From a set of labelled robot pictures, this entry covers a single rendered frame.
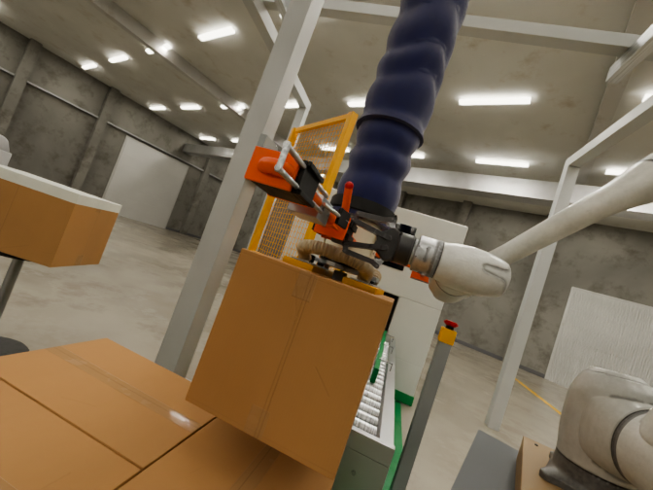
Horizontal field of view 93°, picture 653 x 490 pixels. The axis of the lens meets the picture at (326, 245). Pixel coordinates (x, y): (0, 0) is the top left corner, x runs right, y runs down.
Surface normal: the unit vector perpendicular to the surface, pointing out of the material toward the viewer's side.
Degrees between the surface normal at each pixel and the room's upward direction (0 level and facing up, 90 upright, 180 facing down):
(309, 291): 89
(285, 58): 90
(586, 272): 90
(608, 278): 90
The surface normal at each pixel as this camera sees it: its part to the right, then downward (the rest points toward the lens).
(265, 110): -0.22, -0.14
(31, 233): 0.11, -0.02
